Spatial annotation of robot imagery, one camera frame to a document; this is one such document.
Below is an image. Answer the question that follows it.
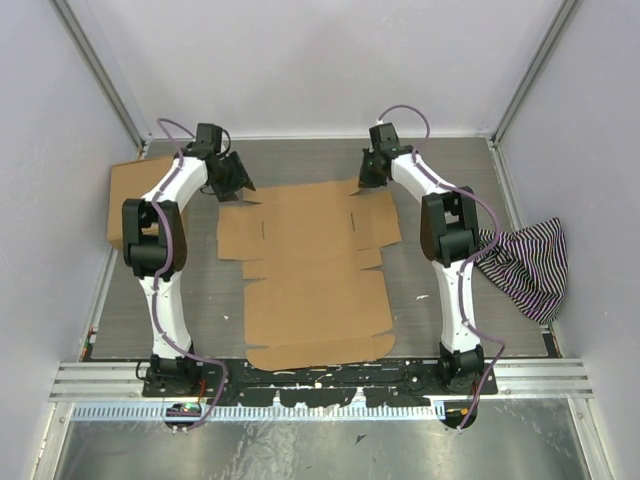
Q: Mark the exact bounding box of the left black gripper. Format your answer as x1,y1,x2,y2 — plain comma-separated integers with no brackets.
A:
210,151,255,203

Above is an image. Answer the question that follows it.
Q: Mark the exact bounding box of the brown cardboard box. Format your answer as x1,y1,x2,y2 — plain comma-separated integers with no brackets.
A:
107,155,189,251
217,179,401,371

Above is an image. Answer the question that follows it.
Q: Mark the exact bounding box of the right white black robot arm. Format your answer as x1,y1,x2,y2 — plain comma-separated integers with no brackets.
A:
359,121,484,395

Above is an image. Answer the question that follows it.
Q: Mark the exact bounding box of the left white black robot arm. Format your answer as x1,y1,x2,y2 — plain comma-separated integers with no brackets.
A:
121,123,254,397

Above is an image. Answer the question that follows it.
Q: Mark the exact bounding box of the folded brown cardboard box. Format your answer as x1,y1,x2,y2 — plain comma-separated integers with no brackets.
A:
107,155,189,251

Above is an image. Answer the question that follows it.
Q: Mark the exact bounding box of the purple striped cloth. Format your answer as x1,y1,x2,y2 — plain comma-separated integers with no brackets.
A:
475,217,569,325

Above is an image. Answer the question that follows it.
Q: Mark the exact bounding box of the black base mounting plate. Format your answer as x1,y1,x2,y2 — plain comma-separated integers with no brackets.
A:
135,357,498,408

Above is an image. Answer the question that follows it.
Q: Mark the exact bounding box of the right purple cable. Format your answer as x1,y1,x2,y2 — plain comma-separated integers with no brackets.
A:
375,104,507,431

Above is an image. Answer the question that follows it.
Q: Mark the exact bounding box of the purple cable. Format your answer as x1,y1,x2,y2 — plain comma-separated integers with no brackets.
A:
375,104,507,431
152,118,229,434

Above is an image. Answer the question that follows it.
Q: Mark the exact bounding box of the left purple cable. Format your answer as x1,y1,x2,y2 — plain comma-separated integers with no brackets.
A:
152,118,229,434

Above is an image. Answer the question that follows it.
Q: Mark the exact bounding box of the slotted grey cable duct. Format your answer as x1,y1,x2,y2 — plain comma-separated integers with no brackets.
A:
71,401,445,422

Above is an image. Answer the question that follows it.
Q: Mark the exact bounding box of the aluminium front rail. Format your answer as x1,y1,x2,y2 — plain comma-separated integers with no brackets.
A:
50,358,593,401

